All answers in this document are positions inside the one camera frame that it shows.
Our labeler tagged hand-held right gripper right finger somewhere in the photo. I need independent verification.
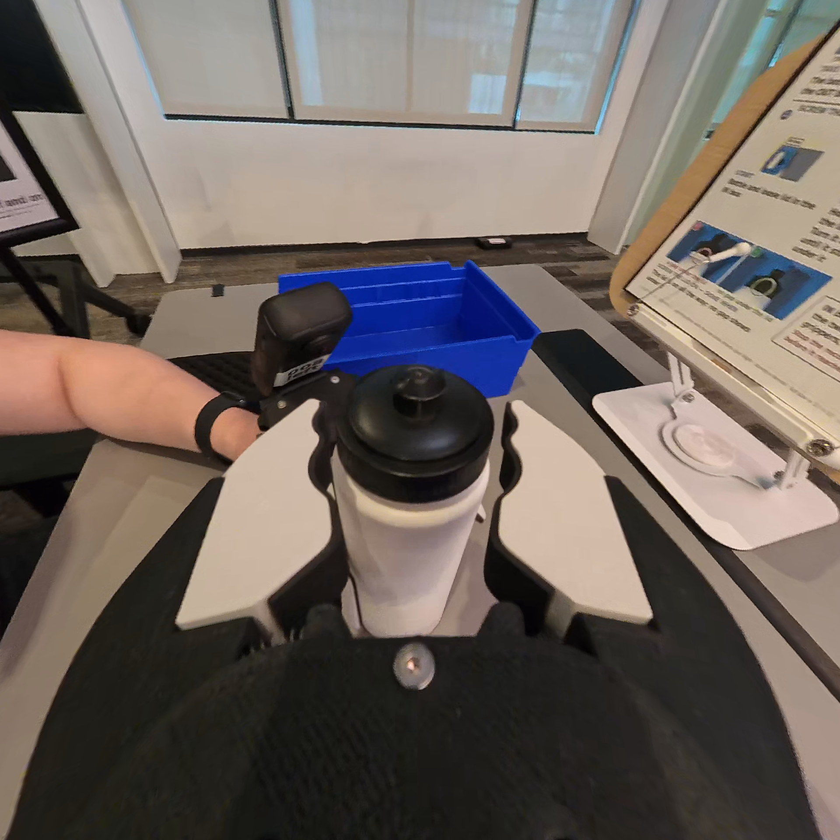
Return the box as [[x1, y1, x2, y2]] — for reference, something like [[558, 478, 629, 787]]
[[483, 399, 655, 641]]

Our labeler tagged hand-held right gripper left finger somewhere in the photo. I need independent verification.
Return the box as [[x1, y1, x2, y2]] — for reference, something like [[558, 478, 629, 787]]
[[175, 399, 349, 647]]

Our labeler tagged white plastic bottle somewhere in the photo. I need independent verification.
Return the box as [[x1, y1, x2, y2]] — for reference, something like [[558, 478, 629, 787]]
[[331, 453, 492, 637]]

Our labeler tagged black bottle lid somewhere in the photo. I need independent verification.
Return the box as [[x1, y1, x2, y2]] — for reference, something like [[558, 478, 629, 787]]
[[338, 364, 495, 496]]

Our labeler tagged blue plastic bin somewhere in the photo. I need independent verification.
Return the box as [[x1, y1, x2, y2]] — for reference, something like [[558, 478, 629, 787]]
[[278, 260, 542, 398]]

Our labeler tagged person's left forearm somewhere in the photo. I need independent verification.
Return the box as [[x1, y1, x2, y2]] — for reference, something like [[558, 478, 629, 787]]
[[0, 328, 217, 454]]

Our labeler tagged person's left hand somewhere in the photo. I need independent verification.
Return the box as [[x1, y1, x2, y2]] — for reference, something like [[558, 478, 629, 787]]
[[218, 408, 262, 462]]

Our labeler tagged black wrist band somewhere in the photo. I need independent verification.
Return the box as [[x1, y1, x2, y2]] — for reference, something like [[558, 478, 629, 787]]
[[195, 390, 245, 460]]

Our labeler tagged black rectangular table pad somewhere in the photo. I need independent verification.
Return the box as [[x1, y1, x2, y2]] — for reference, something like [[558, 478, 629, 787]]
[[532, 328, 643, 396]]

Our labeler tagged black framed sign stand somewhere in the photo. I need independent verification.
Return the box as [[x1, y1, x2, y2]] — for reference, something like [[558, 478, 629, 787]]
[[0, 98, 152, 339]]

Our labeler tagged instruction board on white stand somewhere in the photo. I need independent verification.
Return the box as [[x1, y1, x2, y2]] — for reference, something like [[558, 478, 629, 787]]
[[609, 33, 840, 551]]

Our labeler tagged thin black cable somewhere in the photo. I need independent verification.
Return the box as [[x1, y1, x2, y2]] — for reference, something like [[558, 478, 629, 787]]
[[328, 482, 366, 636]]

